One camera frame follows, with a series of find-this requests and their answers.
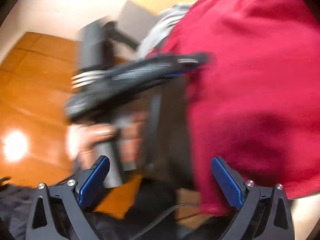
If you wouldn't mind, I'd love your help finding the grey garment on chair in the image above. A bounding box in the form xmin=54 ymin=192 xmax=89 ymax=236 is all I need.
xmin=136 ymin=3 xmax=193 ymax=59

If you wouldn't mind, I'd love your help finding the red knit sweater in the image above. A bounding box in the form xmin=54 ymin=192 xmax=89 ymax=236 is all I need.
xmin=161 ymin=0 xmax=319 ymax=216

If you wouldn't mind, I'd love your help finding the grey yellow blue armchair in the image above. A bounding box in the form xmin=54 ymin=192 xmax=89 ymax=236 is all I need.
xmin=117 ymin=0 xmax=196 ymax=42

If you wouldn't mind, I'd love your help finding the person left hand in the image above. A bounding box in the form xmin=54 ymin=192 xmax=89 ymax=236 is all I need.
xmin=66 ymin=111 xmax=148 ymax=169

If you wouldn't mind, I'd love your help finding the black cable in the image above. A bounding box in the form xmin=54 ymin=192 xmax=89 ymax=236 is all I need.
xmin=130 ymin=202 xmax=198 ymax=240

